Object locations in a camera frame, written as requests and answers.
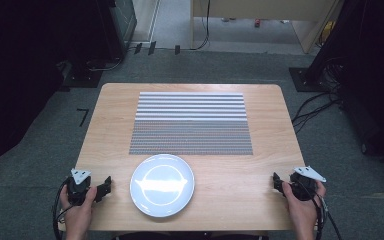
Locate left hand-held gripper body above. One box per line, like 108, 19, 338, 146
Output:
65, 168, 96, 206

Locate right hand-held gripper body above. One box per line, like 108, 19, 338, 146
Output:
288, 165, 328, 202

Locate person's left hand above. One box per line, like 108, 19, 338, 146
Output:
59, 184, 99, 234

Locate person's right hand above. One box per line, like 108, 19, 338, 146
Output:
281, 180, 328, 233

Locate white round plate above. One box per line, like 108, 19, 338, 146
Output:
129, 153, 196, 219

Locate grey striped placemat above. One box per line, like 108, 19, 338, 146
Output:
128, 91, 254, 156

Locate person's dark clothed lap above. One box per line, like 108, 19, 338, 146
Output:
112, 231, 271, 240

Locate black curtain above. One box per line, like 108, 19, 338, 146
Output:
308, 0, 384, 169
0, 0, 128, 178

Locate yellow object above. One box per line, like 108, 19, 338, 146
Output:
319, 20, 337, 47

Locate dark glass-fronted cabinet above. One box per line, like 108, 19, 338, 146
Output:
108, 0, 138, 53

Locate light wooden desk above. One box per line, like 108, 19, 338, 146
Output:
190, 0, 344, 55

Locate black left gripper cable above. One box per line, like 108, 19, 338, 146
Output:
52, 178, 72, 240

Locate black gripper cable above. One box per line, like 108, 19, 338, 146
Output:
308, 190, 344, 240
52, 178, 72, 240

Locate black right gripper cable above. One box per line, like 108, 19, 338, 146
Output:
308, 190, 344, 240

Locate bundle of black floor cables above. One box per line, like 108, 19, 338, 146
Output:
291, 56, 346, 135

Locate black stand base plate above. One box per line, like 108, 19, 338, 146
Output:
62, 59, 105, 89
288, 66, 329, 93

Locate black hanging cable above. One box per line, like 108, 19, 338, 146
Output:
190, 0, 212, 52

